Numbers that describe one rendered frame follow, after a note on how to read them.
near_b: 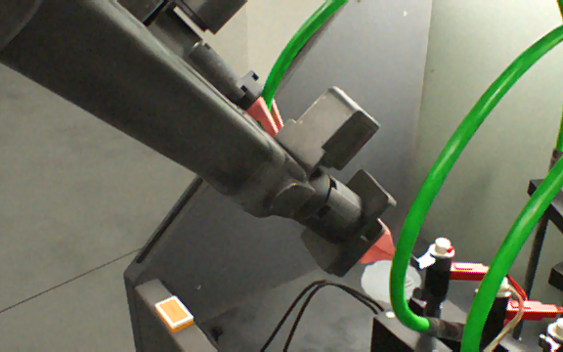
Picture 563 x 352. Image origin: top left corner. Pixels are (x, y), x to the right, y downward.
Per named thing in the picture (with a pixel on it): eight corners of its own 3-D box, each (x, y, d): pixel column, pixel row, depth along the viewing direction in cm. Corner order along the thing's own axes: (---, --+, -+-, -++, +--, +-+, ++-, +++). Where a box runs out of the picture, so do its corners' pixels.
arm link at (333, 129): (201, 146, 57) (262, 212, 54) (287, 45, 55) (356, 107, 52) (262, 169, 68) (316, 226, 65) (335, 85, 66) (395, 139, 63)
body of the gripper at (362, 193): (401, 206, 66) (356, 171, 61) (333, 279, 67) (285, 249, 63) (371, 175, 71) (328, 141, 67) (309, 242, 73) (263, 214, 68)
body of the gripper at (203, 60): (263, 79, 74) (216, 32, 73) (248, 98, 65) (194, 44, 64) (225, 118, 76) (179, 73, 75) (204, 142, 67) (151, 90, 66)
